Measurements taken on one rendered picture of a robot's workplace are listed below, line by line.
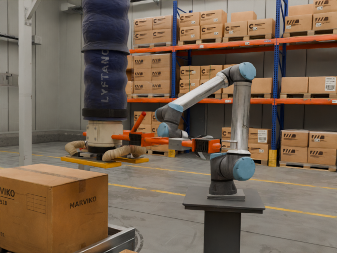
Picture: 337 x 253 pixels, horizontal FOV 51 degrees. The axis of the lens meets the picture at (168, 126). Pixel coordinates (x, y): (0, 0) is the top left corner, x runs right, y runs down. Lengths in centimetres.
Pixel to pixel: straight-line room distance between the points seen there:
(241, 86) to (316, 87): 642
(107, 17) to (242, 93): 98
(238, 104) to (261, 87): 657
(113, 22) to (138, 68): 847
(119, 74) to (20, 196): 82
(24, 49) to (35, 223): 343
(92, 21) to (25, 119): 342
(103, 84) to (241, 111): 93
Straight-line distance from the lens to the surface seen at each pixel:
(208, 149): 134
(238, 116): 222
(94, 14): 174
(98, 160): 165
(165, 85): 968
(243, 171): 218
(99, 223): 207
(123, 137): 165
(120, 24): 173
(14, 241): 211
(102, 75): 168
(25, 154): 506
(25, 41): 508
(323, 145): 854
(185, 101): 217
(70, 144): 185
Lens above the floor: 133
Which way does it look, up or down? 3 degrees down
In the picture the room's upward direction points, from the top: 1 degrees clockwise
